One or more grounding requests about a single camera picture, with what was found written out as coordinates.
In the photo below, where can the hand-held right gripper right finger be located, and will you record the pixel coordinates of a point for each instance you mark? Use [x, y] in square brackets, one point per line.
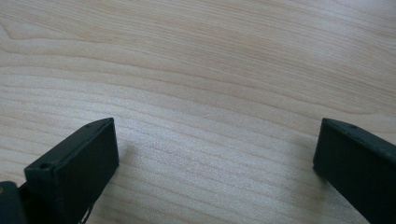
[358, 161]

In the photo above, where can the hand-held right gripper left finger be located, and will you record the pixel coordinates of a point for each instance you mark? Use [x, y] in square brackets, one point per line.
[74, 168]

